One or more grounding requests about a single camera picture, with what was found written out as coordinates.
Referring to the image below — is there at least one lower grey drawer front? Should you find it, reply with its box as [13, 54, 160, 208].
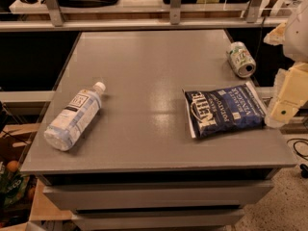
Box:
[72, 209, 244, 230]

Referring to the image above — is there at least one upper grey drawer front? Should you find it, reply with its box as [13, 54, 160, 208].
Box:
[43, 180, 273, 212]

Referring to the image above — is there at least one green snack bag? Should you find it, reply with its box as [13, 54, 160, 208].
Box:
[0, 165, 30, 209]

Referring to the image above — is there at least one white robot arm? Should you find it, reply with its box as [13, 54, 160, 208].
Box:
[264, 0, 308, 128]

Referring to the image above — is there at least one white green soda can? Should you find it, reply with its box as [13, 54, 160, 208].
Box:
[227, 41, 256, 78]

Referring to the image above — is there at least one grey drawer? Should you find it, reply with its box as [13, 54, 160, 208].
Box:
[43, 180, 273, 212]
[72, 209, 244, 230]

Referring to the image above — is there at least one left metal shelf bracket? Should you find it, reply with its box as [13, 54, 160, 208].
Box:
[45, 0, 64, 27]

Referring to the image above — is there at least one blue Kettle chip bag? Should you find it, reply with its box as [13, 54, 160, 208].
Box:
[184, 82, 267, 139]

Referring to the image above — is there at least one metal shelf bracket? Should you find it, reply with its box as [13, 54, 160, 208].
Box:
[169, 0, 181, 25]
[244, 0, 263, 23]
[45, 0, 64, 27]

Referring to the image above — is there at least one middle metal shelf bracket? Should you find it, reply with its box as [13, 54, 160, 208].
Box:
[169, 0, 181, 25]

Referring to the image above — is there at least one right metal shelf bracket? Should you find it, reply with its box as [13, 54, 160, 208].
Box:
[244, 0, 263, 23]

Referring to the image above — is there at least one clear blue-labelled plastic bottle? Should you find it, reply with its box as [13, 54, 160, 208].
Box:
[44, 82, 106, 151]

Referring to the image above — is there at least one black floor cable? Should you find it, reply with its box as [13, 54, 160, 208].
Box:
[286, 137, 308, 179]

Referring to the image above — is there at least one orange fruit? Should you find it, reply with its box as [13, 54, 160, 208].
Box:
[7, 161, 19, 172]

